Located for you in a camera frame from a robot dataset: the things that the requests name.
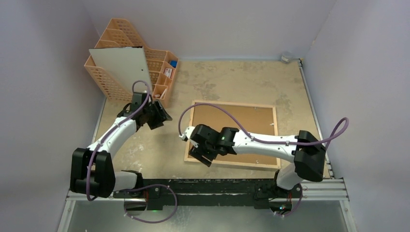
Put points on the red white small box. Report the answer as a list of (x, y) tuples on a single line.
[(168, 72)]

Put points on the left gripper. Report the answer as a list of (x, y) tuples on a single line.
[(161, 116)]

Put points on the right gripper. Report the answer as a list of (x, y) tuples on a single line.
[(201, 151)]

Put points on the white board in organizer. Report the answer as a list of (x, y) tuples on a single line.
[(125, 64)]

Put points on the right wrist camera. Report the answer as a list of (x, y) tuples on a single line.
[(187, 133)]

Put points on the small clear jar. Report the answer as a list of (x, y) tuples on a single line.
[(286, 57)]

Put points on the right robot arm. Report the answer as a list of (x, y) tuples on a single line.
[(305, 154)]

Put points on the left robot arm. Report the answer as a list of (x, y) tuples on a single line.
[(92, 171)]

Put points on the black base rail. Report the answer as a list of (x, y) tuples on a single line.
[(257, 193)]

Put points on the blue item in organizer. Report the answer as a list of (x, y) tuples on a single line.
[(173, 63)]

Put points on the orange plastic desk organizer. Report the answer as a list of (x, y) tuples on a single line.
[(121, 33)]

